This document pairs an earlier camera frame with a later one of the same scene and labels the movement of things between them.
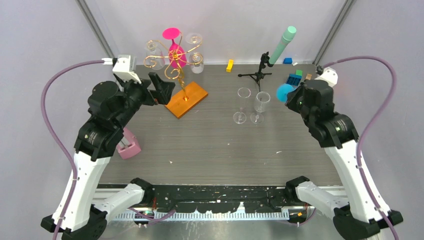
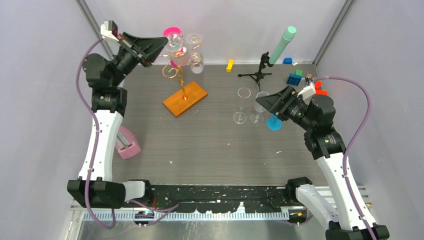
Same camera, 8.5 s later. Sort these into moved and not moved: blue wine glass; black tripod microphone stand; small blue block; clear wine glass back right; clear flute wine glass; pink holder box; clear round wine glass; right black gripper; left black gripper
Moved: right black gripper; blue wine glass; left black gripper
Not moved: small blue block; clear flute wine glass; black tripod microphone stand; clear round wine glass; pink holder box; clear wine glass back right
